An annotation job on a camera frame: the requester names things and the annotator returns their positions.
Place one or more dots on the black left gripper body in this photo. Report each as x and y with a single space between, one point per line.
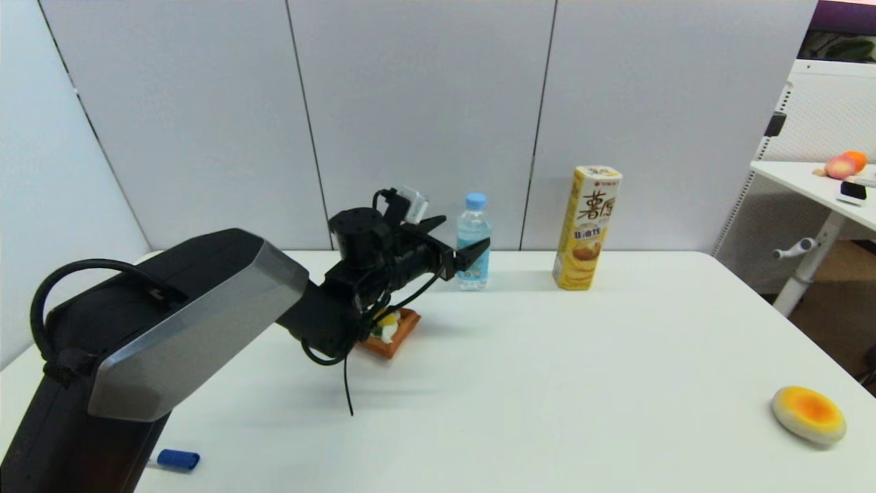
421 257

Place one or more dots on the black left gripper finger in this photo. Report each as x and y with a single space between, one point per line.
469 255
430 224

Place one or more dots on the clear soda water bottle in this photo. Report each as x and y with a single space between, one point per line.
474 226

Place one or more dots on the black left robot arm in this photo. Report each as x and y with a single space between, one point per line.
191 308

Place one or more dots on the toy waffle with fruit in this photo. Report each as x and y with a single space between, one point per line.
397 332

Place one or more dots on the yellow potato chips box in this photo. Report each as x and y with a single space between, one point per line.
585 233

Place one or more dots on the white marker with blue cap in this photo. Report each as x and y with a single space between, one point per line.
176 459

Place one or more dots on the black clip on panel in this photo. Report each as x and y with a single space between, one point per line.
775 124

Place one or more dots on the white side table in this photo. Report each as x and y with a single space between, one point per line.
814 186

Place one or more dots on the round yellow toy bun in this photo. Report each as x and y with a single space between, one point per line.
809 414

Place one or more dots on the pink toy peach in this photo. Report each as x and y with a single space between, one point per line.
839 167

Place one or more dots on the white perforated panel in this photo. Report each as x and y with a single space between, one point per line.
828 109

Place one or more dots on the black and white device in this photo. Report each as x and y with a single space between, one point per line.
853 192

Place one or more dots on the toy orange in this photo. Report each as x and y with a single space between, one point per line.
858 159

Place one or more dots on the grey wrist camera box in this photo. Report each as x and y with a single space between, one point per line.
413 204

